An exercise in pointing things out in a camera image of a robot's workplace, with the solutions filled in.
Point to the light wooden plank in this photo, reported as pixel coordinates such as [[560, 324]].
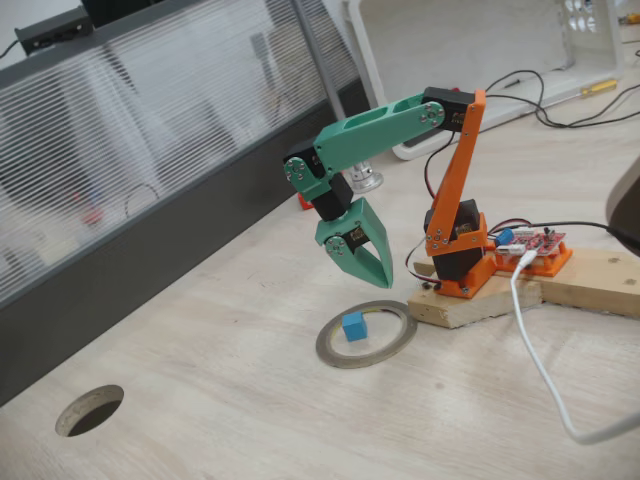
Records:
[[600, 285]]

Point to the small black box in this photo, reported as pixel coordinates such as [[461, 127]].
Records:
[[55, 30]]

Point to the black bar device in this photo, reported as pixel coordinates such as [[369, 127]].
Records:
[[417, 141]]

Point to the red controller board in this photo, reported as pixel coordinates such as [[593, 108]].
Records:
[[540, 242]]

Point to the white plastic crate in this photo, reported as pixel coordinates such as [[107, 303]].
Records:
[[475, 50]]

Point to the small blue cube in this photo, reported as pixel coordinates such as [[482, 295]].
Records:
[[355, 329]]

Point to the grey office desk partition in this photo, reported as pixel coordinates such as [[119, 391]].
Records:
[[150, 250]]

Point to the grey rounded object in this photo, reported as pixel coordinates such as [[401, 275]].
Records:
[[627, 200]]

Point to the wooden base block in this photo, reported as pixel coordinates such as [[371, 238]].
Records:
[[475, 312]]

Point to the yellow tool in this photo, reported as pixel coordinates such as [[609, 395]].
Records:
[[630, 19]]

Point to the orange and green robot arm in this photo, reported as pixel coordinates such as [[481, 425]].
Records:
[[375, 132]]

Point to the orange board holder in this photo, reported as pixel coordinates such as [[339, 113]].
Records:
[[555, 266]]

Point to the small red object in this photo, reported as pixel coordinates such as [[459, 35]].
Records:
[[304, 201]]

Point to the metal pole with flange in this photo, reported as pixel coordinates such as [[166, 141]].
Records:
[[367, 181]]

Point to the black rectangular object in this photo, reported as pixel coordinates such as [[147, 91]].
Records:
[[115, 12]]

